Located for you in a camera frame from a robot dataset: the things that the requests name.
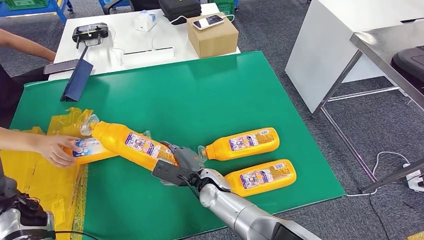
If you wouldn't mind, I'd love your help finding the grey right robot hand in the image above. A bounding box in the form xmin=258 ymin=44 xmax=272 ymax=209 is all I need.
xmin=160 ymin=141 xmax=206 ymax=174

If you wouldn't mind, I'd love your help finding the person's right hand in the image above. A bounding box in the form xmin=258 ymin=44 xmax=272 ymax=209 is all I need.
xmin=33 ymin=133 xmax=84 ymax=169

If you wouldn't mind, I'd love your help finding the orange detergent bottle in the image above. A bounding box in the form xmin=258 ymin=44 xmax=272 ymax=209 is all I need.
xmin=62 ymin=137 xmax=119 ymax=166
xmin=80 ymin=114 xmax=181 ymax=173
xmin=197 ymin=127 xmax=281 ymax=163
xmin=224 ymin=158 xmax=298 ymax=199

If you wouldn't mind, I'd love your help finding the dark handheld phone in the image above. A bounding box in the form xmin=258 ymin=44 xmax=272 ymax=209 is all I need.
xmin=43 ymin=58 xmax=80 ymax=76

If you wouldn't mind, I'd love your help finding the yellow tape patch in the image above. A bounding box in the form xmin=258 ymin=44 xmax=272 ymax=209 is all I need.
xmin=0 ymin=106 xmax=117 ymax=240

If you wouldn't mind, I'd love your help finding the navy blue folded stand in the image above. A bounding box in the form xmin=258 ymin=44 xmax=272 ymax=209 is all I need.
xmin=59 ymin=45 xmax=95 ymax=103

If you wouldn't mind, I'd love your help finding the long white flat box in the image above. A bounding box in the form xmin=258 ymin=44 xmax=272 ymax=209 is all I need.
xmin=120 ymin=45 xmax=176 ymax=70

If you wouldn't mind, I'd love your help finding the brown cardboard box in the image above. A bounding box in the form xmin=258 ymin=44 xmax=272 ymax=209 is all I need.
xmin=186 ymin=12 xmax=240 ymax=60

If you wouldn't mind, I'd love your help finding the black remote controller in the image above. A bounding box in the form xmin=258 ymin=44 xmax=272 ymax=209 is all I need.
xmin=71 ymin=22 xmax=110 ymax=50

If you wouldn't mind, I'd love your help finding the white table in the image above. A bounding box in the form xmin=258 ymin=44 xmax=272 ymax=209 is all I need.
xmin=48 ymin=3 xmax=242 ymax=82

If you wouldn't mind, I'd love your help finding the white smartphone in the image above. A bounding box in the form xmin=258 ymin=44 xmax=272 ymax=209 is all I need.
xmin=192 ymin=13 xmax=225 ymax=32

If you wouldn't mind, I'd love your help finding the blue wheeled cart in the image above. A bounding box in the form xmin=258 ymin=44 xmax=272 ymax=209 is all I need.
xmin=0 ymin=0 xmax=75 ymax=26

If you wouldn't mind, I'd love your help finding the small white blue box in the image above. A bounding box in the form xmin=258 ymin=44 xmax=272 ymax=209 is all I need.
xmin=133 ymin=9 xmax=158 ymax=33

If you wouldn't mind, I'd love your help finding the green plastic crate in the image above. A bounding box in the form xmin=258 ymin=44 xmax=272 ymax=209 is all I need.
xmin=208 ymin=0 xmax=238 ymax=17
xmin=3 ymin=0 xmax=51 ymax=11

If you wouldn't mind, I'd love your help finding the black zip case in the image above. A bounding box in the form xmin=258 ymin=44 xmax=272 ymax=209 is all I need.
xmin=158 ymin=0 xmax=203 ymax=26

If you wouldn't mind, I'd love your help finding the black office chair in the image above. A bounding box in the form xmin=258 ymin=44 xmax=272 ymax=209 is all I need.
xmin=101 ymin=0 xmax=162 ymax=16

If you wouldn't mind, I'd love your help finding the white cabinet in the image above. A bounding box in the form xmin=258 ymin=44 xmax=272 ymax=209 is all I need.
xmin=284 ymin=0 xmax=424 ymax=115

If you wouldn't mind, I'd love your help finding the stainless steel table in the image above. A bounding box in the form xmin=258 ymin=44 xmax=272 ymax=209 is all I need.
xmin=311 ymin=19 xmax=424 ymax=195

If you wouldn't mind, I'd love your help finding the white power strip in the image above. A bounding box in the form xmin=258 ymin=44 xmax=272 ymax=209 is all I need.
xmin=402 ymin=162 xmax=424 ymax=194

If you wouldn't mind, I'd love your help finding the black moulded case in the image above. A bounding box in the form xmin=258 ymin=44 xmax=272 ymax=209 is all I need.
xmin=390 ymin=45 xmax=424 ymax=97

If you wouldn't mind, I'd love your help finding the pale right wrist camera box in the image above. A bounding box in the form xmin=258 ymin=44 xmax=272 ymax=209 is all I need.
xmin=151 ymin=159 xmax=200 ymax=189

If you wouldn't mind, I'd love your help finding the white phone cable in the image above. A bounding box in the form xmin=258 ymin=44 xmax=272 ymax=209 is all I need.
xmin=169 ymin=13 xmax=236 ymax=26

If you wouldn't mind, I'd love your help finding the white floor cable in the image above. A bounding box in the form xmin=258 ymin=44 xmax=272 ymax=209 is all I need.
xmin=346 ymin=151 xmax=412 ymax=199

